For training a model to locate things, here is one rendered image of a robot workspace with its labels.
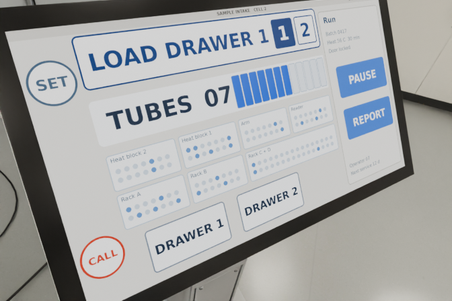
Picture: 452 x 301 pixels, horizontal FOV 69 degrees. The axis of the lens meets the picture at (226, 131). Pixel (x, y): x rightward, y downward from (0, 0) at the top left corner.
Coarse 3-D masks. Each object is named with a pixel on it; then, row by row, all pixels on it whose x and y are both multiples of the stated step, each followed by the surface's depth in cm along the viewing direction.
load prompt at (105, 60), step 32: (128, 32) 32; (160, 32) 34; (192, 32) 35; (224, 32) 37; (256, 32) 39; (288, 32) 41; (96, 64) 31; (128, 64) 32; (160, 64) 34; (192, 64) 35; (224, 64) 37
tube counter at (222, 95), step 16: (288, 64) 41; (304, 64) 42; (320, 64) 43; (208, 80) 36; (224, 80) 37; (240, 80) 38; (256, 80) 39; (272, 80) 40; (288, 80) 41; (304, 80) 42; (320, 80) 44; (208, 96) 36; (224, 96) 37; (240, 96) 38; (256, 96) 39; (272, 96) 40; (288, 96) 41; (208, 112) 36; (224, 112) 37
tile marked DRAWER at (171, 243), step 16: (208, 208) 36; (224, 208) 37; (176, 224) 35; (192, 224) 36; (208, 224) 36; (224, 224) 37; (160, 240) 34; (176, 240) 35; (192, 240) 36; (208, 240) 36; (224, 240) 37; (160, 256) 34; (176, 256) 35; (192, 256) 36
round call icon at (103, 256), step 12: (96, 240) 31; (108, 240) 32; (120, 240) 32; (84, 252) 31; (96, 252) 31; (108, 252) 32; (120, 252) 32; (84, 264) 31; (96, 264) 31; (108, 264) 32; (120, 264) 32; (84, 276) 31; (96, 276) 31; (108, 276) 32
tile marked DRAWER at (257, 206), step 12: (276, 180) 40; (288, 180) 41; (252, 192) 39; (264, 192) 40; (276, 192) 40; (288, 192) 41; (300, 192) 42; (240, 204) 38; (252, 204) 39; (264, 204) 40; (276, 204) 41; (288, 204) 41; (300, 204) 42; (240, 216) 38; (252, 216) 39; (264, 216) 40; (276, 216) 41; (252, 228) 39
